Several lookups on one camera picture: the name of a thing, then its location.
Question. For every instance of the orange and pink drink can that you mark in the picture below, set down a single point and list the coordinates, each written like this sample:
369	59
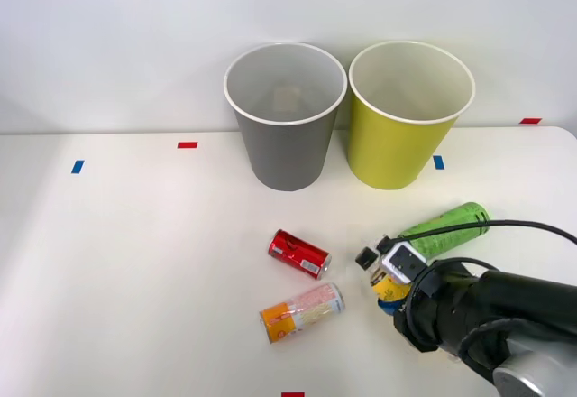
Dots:
302	312

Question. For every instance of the yellow-green plastic waste bin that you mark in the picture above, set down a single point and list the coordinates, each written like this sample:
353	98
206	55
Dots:
392	149

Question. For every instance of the red drink can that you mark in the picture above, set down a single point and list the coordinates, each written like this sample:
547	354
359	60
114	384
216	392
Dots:
295	252

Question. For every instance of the grey plastic waste bin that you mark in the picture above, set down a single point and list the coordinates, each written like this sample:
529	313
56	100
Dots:
284	153

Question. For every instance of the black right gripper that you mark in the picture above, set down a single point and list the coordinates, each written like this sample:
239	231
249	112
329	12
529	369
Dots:
424	316

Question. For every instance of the green drink can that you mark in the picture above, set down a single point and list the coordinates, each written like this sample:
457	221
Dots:
466	213

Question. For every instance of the small bottle with yellow label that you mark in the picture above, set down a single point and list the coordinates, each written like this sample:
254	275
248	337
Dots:
387	286

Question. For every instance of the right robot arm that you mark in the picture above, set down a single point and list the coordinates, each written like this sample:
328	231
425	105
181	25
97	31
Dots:
518	300

